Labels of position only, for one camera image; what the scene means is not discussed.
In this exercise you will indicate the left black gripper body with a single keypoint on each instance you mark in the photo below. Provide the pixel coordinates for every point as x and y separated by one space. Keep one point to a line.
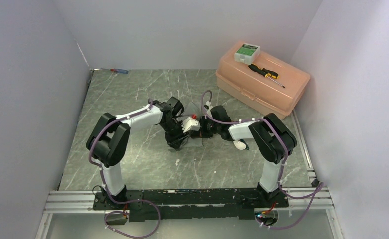
174 132

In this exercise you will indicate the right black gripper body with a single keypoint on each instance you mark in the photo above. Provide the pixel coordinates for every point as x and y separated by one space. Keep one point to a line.
208 127

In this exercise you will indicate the grey cloth napkin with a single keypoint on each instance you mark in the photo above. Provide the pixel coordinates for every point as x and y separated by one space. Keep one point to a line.
185 140

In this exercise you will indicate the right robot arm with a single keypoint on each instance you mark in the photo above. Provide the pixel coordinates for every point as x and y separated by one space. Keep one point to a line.
273 139

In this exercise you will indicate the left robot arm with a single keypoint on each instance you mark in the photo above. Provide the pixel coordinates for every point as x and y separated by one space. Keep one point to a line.
108 141

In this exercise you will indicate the white ceramic spoon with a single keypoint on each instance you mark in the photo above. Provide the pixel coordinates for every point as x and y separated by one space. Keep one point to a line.
239 145

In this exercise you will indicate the pink plastic toolbox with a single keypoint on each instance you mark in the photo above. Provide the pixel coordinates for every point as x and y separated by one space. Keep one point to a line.
258 92

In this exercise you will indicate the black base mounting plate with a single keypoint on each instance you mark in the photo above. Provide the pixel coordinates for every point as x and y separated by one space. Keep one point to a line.
241 203

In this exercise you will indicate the black yellow screwdriver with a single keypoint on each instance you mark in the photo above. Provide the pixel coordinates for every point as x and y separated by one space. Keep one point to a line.
266 73

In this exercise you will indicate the small green white box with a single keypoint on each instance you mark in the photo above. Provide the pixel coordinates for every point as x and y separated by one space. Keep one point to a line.
247 53

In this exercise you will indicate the red blue screwdriver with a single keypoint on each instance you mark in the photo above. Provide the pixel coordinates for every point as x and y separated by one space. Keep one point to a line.
120 71

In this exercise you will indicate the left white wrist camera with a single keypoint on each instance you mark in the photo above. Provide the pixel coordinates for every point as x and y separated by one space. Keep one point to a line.
190 124

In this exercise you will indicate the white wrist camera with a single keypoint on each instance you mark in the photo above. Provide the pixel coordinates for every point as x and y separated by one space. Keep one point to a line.
207 107
190 124

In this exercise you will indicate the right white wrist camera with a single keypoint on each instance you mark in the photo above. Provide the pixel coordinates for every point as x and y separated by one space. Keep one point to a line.
207 107

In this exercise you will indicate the gold spoon teal handle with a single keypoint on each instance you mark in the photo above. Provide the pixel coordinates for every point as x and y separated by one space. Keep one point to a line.
246 145

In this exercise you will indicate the aluminium rail frame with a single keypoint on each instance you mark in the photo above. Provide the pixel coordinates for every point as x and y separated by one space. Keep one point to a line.
81 202

